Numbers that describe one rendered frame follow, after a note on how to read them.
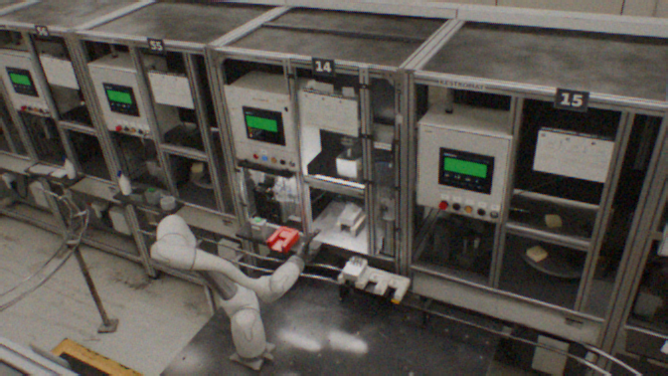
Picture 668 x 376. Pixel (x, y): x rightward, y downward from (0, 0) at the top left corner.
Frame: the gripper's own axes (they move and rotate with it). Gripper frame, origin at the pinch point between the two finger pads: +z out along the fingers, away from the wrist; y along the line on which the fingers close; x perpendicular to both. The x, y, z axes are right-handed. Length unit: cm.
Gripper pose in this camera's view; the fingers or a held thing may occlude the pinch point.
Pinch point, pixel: (317, 238)
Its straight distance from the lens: 297.7
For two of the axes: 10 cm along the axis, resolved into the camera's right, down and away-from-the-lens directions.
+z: 4.6, -5.2, 7.2
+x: -8.8, -2.1, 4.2
